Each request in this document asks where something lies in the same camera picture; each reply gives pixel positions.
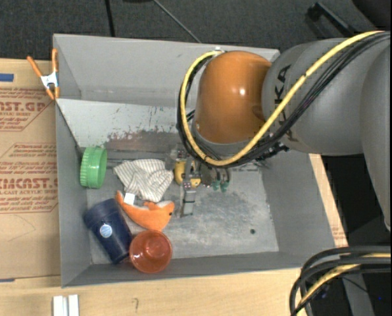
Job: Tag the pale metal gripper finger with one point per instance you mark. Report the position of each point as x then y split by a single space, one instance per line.
181 154
188 201

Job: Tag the yellow round object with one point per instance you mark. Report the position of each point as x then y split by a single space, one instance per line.
180 171

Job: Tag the grey metal bin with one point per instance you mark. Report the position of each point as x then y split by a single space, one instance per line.
222 209

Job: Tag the orange toy dolphin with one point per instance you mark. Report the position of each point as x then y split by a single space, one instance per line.
153 214

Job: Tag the white striped cloth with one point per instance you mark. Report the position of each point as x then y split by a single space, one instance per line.
146 179

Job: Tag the clear orange cup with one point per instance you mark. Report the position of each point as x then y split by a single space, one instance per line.
150 252

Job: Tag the dark blue cup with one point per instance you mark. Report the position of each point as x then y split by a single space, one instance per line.
108 232

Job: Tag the green round plastic lid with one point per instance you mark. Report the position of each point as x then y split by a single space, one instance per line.
92 168

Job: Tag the brown cardboard board, red print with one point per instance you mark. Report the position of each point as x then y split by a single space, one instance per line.
25 209

